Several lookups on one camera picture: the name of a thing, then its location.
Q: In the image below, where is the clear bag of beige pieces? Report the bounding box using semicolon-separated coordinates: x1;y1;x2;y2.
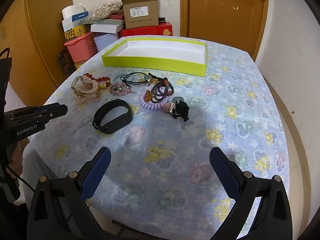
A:
92;2;123;19

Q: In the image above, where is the white flat box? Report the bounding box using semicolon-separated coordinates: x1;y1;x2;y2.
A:
90;24;123;34

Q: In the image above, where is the pink rhinestone hair clip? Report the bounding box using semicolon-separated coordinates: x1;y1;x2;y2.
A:
109;81;137;96

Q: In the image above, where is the beige hair claw clip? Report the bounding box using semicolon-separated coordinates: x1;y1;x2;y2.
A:
71;74;102;105

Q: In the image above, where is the black cable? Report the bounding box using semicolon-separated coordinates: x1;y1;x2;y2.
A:
6;165;35;193

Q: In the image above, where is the white paper roll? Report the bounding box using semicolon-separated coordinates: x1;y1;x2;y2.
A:
62;4;90;28

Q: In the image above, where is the yellow patterned container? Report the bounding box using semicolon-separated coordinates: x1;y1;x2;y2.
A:
64;25;88;41

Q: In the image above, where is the black textured bag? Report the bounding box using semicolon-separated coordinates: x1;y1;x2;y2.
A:
0;47;13;108

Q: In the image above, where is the green striped box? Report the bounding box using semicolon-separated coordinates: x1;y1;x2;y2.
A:
80;17;125;26

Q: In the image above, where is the dark bead bracelet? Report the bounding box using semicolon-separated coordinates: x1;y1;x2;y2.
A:
150;81;174;103

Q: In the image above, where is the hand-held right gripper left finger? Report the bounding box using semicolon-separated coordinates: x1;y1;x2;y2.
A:
26;146;112;240

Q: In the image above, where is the wooden door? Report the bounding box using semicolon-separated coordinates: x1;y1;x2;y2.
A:
0;0;75;113
180;0;269;60

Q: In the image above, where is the brown cardboard box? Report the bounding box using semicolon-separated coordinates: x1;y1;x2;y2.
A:
121;0;160;29

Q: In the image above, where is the black hair tie gold charm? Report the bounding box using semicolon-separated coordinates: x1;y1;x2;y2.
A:
120;71;155;87

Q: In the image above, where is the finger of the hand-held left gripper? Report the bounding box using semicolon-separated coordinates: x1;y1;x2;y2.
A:
30;103;68;128

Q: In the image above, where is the black hair claw clip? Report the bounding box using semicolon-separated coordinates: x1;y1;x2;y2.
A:
171;100;190;123

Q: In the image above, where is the red gift box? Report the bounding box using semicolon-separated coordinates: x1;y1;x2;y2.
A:
118;22;173;38

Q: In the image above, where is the person's left hand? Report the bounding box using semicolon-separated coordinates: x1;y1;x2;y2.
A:
6;141;24;180

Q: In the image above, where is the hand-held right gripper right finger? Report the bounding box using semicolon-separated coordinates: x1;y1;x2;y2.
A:
209;147;293;240

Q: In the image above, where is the light blue spiral hair tie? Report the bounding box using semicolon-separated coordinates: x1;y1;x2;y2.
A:
111;71;130;83

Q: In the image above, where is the purple spiral hair tie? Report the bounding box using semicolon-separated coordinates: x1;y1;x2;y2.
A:
139;90;173;111

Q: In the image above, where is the pink plastic bin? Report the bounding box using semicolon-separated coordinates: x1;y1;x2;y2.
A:
64;32;98;63

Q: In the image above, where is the red bead bracelet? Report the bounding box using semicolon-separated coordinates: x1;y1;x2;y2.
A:
83;72;112;90

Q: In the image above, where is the yellow-green cardboard box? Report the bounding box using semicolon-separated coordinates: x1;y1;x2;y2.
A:
101;36;208;77

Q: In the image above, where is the black smart band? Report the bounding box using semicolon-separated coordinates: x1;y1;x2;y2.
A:
92;99;134;134

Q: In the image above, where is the lavender container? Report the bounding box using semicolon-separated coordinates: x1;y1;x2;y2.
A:
93;33;118;52

